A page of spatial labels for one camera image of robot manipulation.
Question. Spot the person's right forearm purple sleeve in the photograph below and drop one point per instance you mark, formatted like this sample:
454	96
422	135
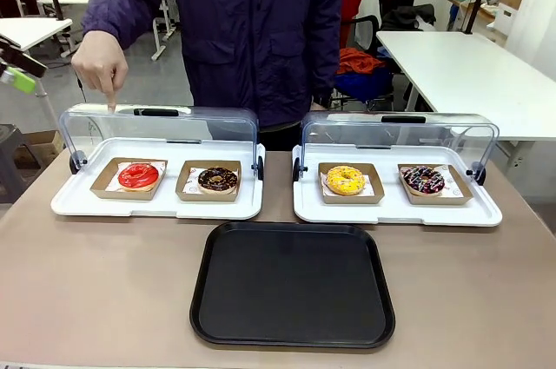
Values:
110	13

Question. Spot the brown cardboard donut tray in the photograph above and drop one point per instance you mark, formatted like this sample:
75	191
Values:
184	193
375	189
102	186
460	195

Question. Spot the red glazed donut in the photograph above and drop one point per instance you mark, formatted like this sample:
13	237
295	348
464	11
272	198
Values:
130	179

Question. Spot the white display tray base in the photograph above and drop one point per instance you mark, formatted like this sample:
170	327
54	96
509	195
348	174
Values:
391	215
165	208

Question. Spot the chocolate sprinkled donut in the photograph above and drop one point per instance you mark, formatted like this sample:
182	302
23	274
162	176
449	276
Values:
208	184
412	184

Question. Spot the yellow sprinkled donut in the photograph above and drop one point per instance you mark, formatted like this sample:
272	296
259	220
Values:
336	184

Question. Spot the black plastic serving tray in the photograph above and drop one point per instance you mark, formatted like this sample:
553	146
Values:
291	286

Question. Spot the person's right hand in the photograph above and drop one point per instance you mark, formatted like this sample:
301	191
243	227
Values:
97	63

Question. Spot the small white desk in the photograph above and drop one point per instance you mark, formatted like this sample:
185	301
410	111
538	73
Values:
30	32

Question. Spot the grey metal stool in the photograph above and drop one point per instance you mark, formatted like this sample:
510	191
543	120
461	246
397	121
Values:
8	156

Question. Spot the white paper liner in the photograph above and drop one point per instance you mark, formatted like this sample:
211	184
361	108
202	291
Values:
161	168
193	173
449	178
324	180

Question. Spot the person's purple jacket torso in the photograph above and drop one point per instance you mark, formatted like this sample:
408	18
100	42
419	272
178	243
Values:
256	26

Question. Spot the orange cloth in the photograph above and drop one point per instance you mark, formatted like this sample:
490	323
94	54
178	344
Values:
358	61

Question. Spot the blue bag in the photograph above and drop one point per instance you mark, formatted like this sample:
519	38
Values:
360	82

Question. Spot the black office chair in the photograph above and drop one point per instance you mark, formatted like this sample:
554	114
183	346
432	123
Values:
365	30

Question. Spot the black jacket heap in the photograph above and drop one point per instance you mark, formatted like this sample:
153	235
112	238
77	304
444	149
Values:
408	17

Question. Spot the large white table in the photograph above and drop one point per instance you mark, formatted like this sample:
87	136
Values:
469	74

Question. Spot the white storage box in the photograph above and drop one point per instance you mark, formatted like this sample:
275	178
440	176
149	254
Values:
506	17

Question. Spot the white table leg frame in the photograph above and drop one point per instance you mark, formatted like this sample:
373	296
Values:
165	26

